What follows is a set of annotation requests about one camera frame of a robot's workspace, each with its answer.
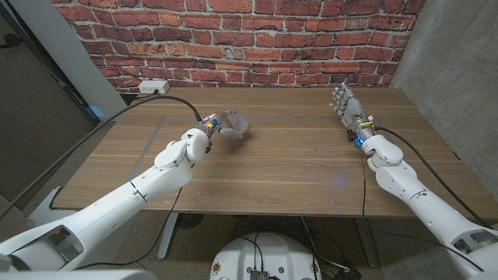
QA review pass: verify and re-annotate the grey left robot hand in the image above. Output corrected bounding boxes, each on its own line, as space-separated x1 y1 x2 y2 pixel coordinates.
195 110 243 142

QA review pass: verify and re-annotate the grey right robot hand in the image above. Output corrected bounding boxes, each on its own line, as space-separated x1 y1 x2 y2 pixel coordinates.
328 82 377 149

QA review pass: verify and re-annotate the white power strip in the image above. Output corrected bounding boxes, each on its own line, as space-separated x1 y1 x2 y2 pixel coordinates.
138 79 170 95

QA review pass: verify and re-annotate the red brick print backdrop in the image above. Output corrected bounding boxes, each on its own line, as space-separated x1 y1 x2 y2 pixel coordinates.
50 0 427 93

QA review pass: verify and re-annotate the black round floor disc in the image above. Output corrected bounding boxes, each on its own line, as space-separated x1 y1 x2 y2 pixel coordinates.
177 212 205 230

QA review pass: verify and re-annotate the grey table leg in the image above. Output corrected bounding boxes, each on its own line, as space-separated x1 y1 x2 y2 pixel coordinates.
157 212 180 261
354 217 379 268

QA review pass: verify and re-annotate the white robot torso base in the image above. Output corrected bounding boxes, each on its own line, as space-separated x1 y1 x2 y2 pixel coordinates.
209 232 323 280

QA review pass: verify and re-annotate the black power adapter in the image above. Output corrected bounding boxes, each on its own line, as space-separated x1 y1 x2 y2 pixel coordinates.
333 264 363 280

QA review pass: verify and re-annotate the dark door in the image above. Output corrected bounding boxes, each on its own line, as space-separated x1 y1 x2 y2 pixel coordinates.
0 3 100 203

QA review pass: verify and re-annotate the white floor platform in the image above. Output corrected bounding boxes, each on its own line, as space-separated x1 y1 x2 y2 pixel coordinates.
26 186 139 269

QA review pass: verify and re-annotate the person in brown trousers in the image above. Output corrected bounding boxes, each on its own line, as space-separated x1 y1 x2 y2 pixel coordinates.
0 193 35 243

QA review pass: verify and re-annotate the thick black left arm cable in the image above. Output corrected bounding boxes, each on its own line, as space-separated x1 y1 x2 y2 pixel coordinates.
0 94 203 221

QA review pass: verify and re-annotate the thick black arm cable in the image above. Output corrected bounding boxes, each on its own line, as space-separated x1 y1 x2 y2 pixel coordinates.
0 94 203 221
375 126 496 229

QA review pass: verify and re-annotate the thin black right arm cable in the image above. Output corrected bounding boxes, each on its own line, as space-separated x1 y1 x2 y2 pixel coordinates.
359 149 486 272

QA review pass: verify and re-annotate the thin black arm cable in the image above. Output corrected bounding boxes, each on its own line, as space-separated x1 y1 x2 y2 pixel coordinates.
359 149 486 272
75 186 184 270

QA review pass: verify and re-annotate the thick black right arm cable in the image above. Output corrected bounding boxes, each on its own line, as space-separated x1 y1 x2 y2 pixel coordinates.
375 126 496 229

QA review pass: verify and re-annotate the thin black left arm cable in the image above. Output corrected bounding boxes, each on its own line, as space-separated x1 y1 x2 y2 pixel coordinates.
75 186 184 270

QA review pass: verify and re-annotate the black door handle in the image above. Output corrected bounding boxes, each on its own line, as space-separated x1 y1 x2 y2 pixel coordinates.
0 33 23 50

